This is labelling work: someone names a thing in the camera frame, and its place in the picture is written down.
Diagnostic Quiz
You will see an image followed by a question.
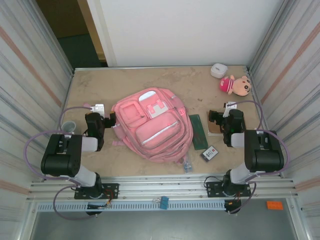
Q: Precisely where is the green pencil case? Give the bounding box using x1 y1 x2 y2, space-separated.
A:
188 114 209 151

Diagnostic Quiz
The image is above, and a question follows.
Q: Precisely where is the pink school backpack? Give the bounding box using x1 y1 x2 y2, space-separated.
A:
110 86 194 165

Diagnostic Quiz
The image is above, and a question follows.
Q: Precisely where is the clear plastic pen pack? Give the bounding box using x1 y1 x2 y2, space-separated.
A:
181 156 194 175

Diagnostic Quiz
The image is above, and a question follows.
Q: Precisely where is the black white card pack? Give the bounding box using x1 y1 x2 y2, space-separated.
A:
199 145 219 164

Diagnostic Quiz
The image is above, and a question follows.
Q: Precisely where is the grey plastic cup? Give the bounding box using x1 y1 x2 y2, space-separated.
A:
61 121 77 135

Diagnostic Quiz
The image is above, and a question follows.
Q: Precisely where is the plush doll pink outfit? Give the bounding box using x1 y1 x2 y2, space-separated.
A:
219 74 252 98

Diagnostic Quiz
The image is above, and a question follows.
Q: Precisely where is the small white case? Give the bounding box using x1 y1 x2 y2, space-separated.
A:
210 63 228 79

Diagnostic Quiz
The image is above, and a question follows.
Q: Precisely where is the orange toy brick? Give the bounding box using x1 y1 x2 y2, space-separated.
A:
266 200 284 211

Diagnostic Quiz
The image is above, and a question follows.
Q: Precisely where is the blue binder clip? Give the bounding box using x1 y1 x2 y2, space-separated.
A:
152 196 170 210

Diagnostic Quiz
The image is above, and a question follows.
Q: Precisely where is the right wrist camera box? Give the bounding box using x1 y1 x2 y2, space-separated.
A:
223 101 238 118

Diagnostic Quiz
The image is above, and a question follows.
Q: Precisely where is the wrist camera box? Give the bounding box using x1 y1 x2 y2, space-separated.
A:
90 103 105 117
223 101 238 118

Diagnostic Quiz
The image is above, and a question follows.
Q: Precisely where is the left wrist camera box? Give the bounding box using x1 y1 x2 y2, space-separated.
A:
90 103 105 117

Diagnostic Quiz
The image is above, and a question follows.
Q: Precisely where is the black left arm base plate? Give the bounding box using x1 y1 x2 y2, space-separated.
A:
74 183 120 200

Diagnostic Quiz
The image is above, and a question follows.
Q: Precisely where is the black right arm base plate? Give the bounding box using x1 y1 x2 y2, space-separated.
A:
205 181 252 199

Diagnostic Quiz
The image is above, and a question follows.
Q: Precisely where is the aluminium rail frame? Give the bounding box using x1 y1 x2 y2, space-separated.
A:
27 174 300 201

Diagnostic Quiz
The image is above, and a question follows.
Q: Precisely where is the slotted grey cable duct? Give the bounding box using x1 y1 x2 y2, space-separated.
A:
36 201 226 212

